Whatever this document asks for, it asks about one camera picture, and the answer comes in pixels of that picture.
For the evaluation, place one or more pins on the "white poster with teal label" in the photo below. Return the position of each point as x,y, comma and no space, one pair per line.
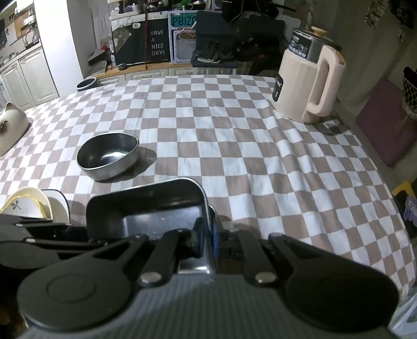
180,49

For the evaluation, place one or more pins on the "pink electric kettle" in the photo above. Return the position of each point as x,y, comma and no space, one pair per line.
296,84

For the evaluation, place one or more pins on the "brown white checkered tablecloth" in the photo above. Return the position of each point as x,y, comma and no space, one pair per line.
260,179

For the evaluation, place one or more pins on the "white plate with dark rim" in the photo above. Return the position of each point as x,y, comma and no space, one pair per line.
62,205

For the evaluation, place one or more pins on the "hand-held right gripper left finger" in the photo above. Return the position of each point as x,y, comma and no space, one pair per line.
200,234

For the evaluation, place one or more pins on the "yellow stool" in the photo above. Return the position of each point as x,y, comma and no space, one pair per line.
404,189

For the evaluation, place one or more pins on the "black lettered fabric sign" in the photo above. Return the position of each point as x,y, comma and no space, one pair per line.
156,42

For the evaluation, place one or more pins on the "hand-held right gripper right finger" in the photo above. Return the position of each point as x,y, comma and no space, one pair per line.
215,238

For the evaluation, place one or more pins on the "cream cat-shaped ceramic pot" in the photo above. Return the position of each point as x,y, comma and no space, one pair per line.
13,127

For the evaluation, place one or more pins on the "black jacket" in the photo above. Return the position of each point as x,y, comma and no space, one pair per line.
247,9

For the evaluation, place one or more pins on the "small dark bowl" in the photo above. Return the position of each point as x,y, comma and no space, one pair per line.
86,84

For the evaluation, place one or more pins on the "rectangular stainless steel tray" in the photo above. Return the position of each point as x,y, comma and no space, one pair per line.
146,198

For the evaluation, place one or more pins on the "hanging dark clothes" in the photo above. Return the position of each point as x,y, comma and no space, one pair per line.
407,13

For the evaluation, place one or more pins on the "dark pile of clothes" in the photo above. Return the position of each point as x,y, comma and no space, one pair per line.
260,36

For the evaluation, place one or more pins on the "round stainless steel bowl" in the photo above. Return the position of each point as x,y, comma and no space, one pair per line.
107,153

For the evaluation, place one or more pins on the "white plastic bag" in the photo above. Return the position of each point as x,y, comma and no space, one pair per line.
407,319

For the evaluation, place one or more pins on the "purple cushion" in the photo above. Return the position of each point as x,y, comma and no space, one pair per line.
387,124

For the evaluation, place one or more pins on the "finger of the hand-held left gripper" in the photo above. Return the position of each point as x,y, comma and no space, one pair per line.
65,244

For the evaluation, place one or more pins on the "white kitchen cabinet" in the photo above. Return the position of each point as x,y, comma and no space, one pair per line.
32,81

